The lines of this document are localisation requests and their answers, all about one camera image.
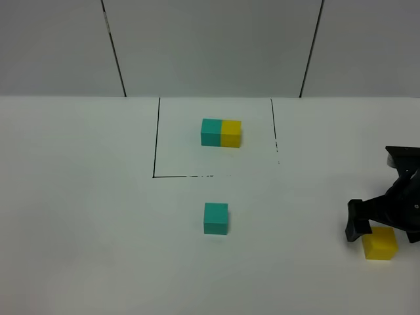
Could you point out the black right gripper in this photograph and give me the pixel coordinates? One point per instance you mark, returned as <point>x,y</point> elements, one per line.
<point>398,207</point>

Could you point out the yellow loose block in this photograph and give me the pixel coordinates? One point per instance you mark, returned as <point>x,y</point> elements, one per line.
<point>381,244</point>

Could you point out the yellow template block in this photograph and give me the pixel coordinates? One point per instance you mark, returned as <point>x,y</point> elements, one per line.
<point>231,133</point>

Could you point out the teal template block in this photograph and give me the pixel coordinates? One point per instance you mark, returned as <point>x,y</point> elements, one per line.
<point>211,132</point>

